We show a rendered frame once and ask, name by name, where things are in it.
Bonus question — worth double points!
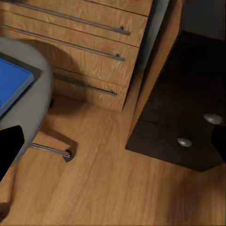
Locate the swivel chair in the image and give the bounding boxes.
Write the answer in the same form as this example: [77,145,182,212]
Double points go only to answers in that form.
[0,36,73,223]

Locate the folder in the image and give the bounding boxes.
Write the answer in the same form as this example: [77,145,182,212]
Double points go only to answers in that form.
[0,58,34,117]

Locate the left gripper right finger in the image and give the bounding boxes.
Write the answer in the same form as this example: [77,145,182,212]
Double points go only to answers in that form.
[211,125,226,163]

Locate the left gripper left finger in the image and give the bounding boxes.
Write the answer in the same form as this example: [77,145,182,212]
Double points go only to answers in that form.
[0,125,24,181]

